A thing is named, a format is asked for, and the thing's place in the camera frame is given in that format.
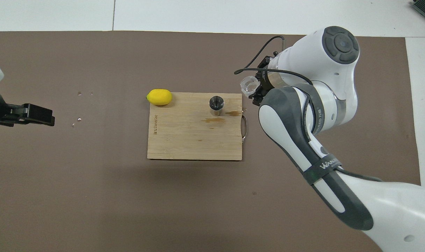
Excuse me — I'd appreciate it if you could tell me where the bamboo cutting board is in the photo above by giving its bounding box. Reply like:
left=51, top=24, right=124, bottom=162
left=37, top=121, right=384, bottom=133
left=147, top=92, right=248, bottom=161

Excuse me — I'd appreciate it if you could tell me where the yellow lemon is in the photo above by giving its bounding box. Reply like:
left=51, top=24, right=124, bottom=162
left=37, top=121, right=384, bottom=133
left=146, top=89, right=173, bottom=106

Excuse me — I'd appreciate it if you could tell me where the brown table mat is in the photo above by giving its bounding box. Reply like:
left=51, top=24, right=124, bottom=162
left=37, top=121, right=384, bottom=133
left=0, top=31, right=425, bottom=252

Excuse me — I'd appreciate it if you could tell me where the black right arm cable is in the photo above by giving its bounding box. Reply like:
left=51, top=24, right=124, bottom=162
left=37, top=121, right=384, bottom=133
left=234, top=35, right=384, bottom=182

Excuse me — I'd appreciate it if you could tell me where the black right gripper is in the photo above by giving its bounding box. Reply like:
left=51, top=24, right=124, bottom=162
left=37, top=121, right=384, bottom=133
left=251, top=56, right=278, bottom=107

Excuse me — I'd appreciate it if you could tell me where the steel double jigger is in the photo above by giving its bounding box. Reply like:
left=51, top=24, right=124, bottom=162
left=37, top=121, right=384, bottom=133
left=209, top=96, right=225, bottom=117

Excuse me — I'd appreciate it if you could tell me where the clear glass cup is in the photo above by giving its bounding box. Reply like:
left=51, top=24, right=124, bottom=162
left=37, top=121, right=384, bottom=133
left=240, top=76, right=260, bottom=95

